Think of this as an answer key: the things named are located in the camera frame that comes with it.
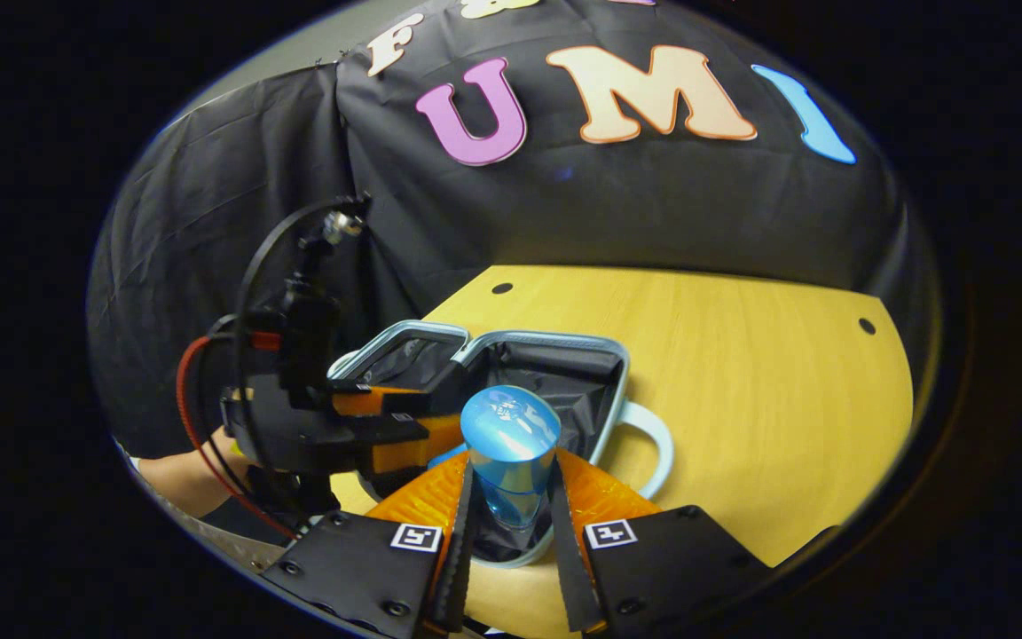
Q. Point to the light blue suitcase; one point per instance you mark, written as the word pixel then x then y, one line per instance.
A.
pixel 582 373

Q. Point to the blue skin care bottle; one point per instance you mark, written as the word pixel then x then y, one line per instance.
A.
pixel 511 435

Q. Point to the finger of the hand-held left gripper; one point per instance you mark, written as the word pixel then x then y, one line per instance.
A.
pixel 404 448
pixel 387 401

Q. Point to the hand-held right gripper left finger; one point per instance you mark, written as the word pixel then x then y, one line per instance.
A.
pixel 369 568

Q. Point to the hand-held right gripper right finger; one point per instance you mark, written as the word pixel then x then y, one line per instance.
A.
pixel 680 568

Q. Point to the black backdrop cloth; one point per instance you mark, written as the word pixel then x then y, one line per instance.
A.
pixel 582 204

